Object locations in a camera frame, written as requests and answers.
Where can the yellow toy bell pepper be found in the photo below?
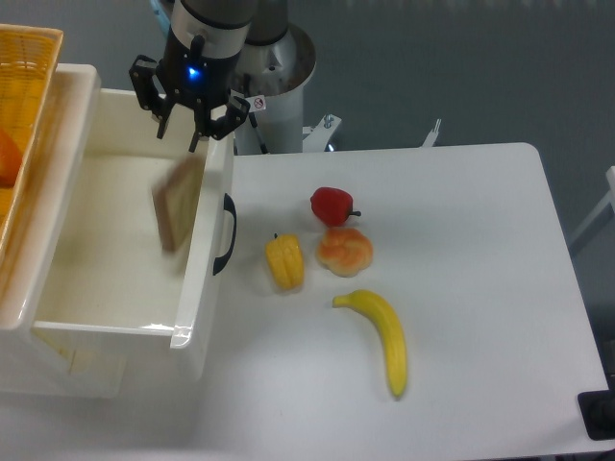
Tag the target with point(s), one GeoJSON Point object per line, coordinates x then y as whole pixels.
{"type": "Point", "coordinates": [285, 260]}

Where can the red toy bell pepper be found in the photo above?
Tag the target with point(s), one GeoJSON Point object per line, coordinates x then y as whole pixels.
{"type": "Point", "coordinates": [333, 206]}

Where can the yellow toy banana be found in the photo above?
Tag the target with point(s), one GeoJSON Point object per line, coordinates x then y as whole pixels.
{"type": "Point", "coordinates": [384, 318]}

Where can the orange fruit in basket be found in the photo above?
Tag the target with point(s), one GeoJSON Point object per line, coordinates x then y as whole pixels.
{"type": "Point", "coordinates": [11, 160]}

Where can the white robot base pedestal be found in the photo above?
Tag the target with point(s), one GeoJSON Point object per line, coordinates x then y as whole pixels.
{"type": "Point", "coordinates": [272, 78]}

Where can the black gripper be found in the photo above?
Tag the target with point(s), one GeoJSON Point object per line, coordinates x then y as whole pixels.
{"type": "Point", "coordinates": [185, 77]}

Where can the open white upper drawer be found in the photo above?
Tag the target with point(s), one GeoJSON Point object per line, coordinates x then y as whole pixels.
{"type": "Point", "coordinates": [111, 288]}

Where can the orange toy bread roll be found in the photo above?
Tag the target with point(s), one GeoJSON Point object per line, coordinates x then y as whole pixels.
{"type": "Point", "coordinates": [345, 251]}

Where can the white drawer cabinet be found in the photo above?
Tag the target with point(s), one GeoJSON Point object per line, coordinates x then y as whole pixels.
{"type": "Point", "coordinates": [30, 362]}

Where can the yellow wicker basket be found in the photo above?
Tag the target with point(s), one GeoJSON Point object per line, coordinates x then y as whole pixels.
{"type": "Point", "coordinates": [29, 58]}

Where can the black device at table edge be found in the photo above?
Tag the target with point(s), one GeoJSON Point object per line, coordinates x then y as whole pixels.
{"type": "Point", "coordinates": [597, 411]}

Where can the toast slice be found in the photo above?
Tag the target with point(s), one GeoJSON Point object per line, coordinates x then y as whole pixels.
{"type": "Point", "coordinates": [175, 199]}

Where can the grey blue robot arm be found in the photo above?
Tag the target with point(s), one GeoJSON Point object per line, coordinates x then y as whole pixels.
{"type": "Point", "coordinates": [228, 26]}

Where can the white frame at right edge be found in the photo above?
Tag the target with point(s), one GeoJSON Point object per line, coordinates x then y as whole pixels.
{"type": "Point", "coordinates": [595, 221]}

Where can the black drawer handle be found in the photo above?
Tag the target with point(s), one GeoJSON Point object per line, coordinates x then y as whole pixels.
{"type": "Point", "coordinates": [229, 231]}

